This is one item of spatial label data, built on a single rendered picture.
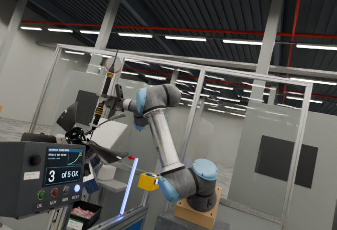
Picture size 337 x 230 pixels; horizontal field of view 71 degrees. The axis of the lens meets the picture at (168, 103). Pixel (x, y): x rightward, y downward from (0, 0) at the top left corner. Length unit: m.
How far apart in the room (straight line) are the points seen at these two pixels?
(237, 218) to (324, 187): 1.95
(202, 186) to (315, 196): 2.82
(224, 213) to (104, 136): 1.11
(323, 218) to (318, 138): 1.00
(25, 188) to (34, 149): 0.10
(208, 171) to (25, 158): 0.71
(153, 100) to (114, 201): 1.43
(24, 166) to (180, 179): 0.60
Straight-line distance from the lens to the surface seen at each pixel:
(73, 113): 1.83
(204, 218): 1.25
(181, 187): 1.07
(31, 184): 0.77
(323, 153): 3.82
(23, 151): 0.74
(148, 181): 1.67
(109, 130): 1.98
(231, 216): 2.08
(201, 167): 1.11
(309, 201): 3.82
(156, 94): 1.12
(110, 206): 2.39
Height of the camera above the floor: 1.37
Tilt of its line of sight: 7 degrees up
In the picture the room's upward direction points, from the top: 15 degrees clockwise
